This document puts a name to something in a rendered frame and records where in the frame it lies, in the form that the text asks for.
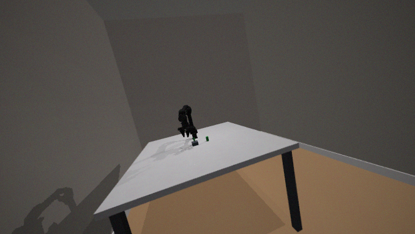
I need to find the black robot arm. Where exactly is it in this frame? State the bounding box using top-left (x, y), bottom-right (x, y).
top-left (178, 105), bottom-right (198, 139)

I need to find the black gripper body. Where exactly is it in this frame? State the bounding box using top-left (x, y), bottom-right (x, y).
top-left (178, 121), bottom-right (193, 130)

